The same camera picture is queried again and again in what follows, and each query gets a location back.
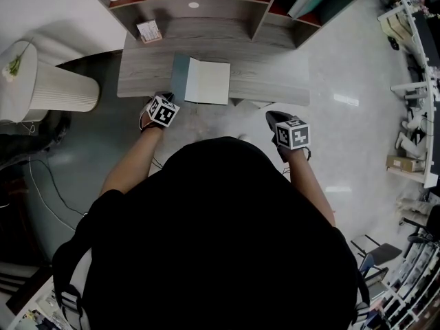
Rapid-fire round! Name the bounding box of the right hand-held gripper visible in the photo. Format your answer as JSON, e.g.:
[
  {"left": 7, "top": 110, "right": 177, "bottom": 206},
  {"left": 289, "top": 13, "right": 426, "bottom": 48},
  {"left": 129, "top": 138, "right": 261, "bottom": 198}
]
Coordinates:
[{"left": 265, "top": 110, "right": 312, "bottom": 162}]

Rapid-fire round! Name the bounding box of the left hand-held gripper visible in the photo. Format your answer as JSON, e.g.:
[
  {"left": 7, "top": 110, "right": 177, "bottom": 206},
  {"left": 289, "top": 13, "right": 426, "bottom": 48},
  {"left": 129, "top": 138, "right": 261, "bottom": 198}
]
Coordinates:
[{"left": 139, "top": 91, "right": 182, "bottom": 131}]

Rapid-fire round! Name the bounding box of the white notebook grey cover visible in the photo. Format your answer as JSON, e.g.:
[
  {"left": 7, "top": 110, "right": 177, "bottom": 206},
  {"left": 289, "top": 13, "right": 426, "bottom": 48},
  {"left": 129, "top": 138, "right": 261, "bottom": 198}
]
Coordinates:
[{"left": 170, "top": 53, "right": 232, "bottom": 105}]

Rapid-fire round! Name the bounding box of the person's right forearm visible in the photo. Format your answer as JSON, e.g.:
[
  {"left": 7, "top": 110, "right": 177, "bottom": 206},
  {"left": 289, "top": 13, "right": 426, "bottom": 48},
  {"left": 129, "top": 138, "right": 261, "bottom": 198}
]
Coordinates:
[{"left": 285, "top": 147, "right": 337, "bottom": 227}]

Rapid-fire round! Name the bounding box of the person's left forearm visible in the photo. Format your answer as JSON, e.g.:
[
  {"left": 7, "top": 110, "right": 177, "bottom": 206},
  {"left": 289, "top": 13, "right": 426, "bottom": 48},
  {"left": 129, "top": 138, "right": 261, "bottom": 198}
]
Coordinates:
[{"left": 98, "top": 125, "right": 164, "bottom": 199}]

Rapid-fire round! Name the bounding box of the grey wooden desk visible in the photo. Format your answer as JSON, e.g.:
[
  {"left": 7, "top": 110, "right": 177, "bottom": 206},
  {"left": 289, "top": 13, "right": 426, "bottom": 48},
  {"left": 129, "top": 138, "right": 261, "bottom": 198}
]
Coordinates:
[{"left": 116, "top": 14, "right": 311, "bottom": 108}]

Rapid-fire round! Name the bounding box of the small white desk calendar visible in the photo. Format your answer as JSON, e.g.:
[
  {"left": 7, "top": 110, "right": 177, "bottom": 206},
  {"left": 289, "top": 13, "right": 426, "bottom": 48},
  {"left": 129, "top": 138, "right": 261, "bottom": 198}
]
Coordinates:
[{"left": 135, "top": 19, "right": 164, "bottom": 45}]

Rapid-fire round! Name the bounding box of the grey wooden shelf unit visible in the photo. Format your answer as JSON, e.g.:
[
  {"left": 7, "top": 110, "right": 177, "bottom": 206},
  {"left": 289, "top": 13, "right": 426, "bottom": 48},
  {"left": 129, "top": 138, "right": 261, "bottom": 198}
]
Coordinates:
[{"left": 77, "top": 0, "right": 367, "bottom": 50}]

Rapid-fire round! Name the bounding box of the white round ribbed table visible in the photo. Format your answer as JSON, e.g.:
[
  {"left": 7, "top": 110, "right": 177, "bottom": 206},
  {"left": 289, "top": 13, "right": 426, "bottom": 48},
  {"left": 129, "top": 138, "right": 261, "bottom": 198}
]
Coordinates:
[{"left": 0, "top": 39, "right": 102, "bottom": 124}]

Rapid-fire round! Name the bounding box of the person's black shirt torso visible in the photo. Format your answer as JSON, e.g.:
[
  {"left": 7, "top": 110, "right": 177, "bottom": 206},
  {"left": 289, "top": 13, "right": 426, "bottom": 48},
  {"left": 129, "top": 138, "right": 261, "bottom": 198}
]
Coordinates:
[{"left": 51, "top": 135, "right": 371, "bottom": 330}]

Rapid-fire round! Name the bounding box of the dark furry rug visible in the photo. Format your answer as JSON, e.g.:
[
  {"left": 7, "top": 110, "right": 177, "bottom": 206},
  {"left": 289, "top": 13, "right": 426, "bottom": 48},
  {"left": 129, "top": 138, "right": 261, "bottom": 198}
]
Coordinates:
[{"left": 0, "top": 110, "right": 74, "bottom": 166}]

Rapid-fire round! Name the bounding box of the brown cardboard box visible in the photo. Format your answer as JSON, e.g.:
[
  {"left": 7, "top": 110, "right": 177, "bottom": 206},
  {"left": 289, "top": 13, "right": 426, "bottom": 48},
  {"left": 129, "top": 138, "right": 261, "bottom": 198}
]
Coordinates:
[{"left": 385, "top": 154, "right": 426, "bottom": 174}]

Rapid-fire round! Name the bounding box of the white robot dog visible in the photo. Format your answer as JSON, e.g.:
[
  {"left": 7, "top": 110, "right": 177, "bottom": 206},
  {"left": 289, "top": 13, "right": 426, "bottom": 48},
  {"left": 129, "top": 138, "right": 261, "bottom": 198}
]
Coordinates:
[{"left": 394, "top": 109, "right": 431, "bottom": 158}]

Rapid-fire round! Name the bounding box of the long white workbench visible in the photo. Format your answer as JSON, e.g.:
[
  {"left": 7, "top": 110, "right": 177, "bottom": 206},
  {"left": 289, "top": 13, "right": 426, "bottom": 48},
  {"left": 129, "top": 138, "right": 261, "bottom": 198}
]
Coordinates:
[{"left": 377, "top": 0, "right": 440, "bottom": 189}]

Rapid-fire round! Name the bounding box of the black metal chair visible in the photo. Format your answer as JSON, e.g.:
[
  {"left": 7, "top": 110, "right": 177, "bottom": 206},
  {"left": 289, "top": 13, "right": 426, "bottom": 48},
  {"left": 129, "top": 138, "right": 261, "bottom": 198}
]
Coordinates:
[{"left": 349, "top": 234, "right": 404, "bottom": 272}]

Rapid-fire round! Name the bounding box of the black office chair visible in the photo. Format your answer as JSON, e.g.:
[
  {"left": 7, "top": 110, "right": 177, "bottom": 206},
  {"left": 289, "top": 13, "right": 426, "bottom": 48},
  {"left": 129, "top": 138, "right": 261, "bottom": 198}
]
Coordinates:
[{"left": 402, "top": 203, "right": 440, "bottom": 244}]

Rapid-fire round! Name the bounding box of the white storage rack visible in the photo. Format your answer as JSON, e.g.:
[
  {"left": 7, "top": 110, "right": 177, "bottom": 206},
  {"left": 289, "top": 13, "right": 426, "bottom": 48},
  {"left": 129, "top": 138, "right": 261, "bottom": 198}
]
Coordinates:
[{"left": 360, "top": 241, "right": 440, "bottom": 330}]

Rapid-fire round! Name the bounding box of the black floor cable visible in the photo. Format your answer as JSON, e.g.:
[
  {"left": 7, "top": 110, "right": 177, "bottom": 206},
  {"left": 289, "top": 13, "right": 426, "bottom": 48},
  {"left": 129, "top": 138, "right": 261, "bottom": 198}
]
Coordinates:
[{"left": 32, "top": 158, "right": 87, "bottom": 217}]

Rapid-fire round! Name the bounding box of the white floor cable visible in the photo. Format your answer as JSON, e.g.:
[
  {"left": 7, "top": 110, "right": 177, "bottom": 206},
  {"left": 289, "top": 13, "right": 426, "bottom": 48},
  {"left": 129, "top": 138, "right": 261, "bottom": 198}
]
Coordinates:
[{"left": 28, "top": 156, "right": 77, "bottom": 233}]

